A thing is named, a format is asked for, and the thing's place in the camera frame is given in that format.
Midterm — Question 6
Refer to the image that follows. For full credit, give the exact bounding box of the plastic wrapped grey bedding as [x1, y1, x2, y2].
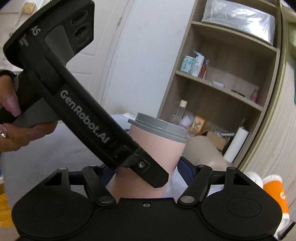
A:
[201, 1, 275, 45]

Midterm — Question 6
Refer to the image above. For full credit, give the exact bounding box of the pink small bottle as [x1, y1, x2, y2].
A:
[249, 86, 259, 103]

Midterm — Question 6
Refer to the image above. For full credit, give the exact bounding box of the white quilted table cloth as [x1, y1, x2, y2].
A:
[0, 113, 193, 209]

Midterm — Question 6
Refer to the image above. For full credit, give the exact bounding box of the white floral paper cup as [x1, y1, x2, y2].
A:
[244, 171, 263, 188]

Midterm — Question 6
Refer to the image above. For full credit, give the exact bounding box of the left hand with painted nails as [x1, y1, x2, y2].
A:
[1, 73, 58, 152]

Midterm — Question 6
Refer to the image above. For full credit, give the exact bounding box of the small cardboard box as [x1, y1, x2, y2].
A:
[202, 131, 226, 151]

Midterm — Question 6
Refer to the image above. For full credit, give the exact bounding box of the clear bottle with beige cap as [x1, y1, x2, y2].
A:
[172, 100, 188, 126]

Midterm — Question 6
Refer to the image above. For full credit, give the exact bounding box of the white pump bottle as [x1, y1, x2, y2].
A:
[191, 51, 205, 77]

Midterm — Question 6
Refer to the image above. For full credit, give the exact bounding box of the teal labelled jar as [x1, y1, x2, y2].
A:
[180, 56, 196, 74]

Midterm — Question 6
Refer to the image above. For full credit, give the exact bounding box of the wooden shelf unit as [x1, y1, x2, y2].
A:
[158, 1, 282, 166]

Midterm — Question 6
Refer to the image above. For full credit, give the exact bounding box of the white paper towel roll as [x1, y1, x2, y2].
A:
[223, 127, 249, 163]

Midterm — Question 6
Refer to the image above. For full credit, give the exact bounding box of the orange and white cup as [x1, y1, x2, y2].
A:
[262, 175, 290, 233]

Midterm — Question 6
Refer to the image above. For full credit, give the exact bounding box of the red small bottle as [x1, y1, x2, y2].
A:
[199, 59, 210, 79]

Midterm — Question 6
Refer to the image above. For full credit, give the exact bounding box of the orange patterned small box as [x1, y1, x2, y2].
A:
[191, 115, 207, 135]

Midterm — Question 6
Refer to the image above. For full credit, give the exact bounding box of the pink cup with grey lid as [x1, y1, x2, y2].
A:
[108, 112, 189, 203]

